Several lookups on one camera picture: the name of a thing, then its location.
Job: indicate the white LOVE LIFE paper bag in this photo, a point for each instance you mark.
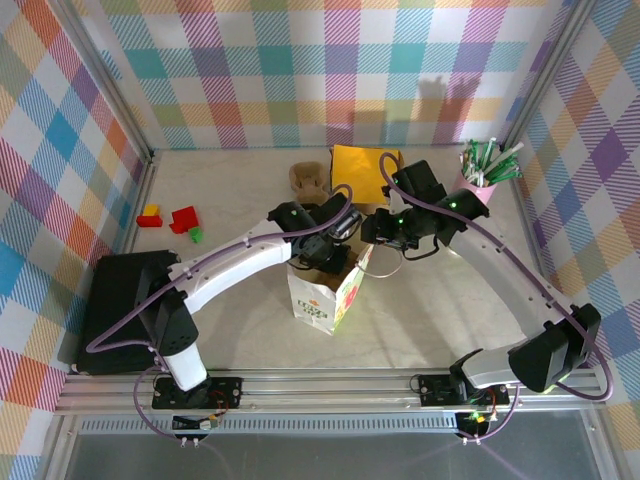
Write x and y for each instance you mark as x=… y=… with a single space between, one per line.
x=312 y=307

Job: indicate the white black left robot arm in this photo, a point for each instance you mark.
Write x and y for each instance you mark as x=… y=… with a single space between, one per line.
x=225 y=270

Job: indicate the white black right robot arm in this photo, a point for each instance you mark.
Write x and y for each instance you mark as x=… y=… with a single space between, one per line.
x=500 y=275

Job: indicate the pink cylindrical straw holder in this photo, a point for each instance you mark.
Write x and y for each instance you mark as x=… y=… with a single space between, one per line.
x=459 y=184

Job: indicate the brown pulp cup carrier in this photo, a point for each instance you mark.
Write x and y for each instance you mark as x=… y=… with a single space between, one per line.
x=306 y=180

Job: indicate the green white wrapped straw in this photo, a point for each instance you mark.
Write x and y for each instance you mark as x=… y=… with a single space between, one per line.
x=510 y=176
x=463 y=162
x=507 y=162
x=493 y=150
x=470 y=150

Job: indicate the green toy block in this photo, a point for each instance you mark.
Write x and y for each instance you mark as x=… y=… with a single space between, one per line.
x=196 y=235

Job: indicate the large red toy block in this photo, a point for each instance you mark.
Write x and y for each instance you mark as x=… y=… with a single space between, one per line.
x=182 y=220

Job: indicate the yellow toy block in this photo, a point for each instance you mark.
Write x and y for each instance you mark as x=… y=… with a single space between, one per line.
x=153 y=210

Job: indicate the small red toy block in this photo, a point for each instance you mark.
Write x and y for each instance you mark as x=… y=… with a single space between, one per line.
x=150 y=221

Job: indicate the small circuit board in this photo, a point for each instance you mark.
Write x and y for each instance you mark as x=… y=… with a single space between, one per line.
x=200 y=424
x=475 y=420

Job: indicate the black hard case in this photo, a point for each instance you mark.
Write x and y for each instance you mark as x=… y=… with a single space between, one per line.
x=115 y=300

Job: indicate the aluminium side rail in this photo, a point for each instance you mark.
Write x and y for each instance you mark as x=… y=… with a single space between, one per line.
x=131 y=220
x=537 y=250

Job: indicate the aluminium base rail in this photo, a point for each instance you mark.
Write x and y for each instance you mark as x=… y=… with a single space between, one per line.
x=325 y=387

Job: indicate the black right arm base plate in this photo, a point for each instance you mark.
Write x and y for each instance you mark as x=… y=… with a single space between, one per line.
x=435 y=390

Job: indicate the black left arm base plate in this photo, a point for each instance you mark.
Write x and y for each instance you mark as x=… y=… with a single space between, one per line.
x=227 y=392

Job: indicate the aluminium frame post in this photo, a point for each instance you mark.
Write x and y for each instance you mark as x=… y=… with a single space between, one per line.
x=544 y=75
x=111 y=85

